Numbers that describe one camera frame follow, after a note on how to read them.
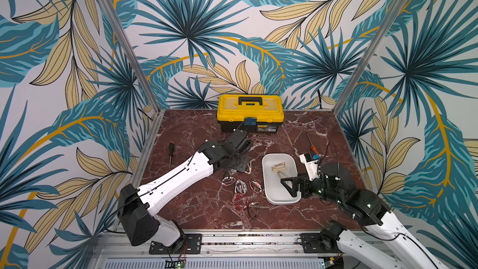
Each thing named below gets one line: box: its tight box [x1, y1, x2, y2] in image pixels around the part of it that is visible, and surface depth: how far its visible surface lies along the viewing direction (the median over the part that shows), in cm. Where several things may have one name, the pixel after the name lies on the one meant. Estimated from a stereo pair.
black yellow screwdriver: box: [168, 140, 175, 169], surface depth 102 cm
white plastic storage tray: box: [262, 153, 302, 205], surface depth 94 cm
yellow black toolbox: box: [216, 94, 285, 134], surface depth 100 cm
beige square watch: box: [271, 161, 287, 172], surface depth 95 cm
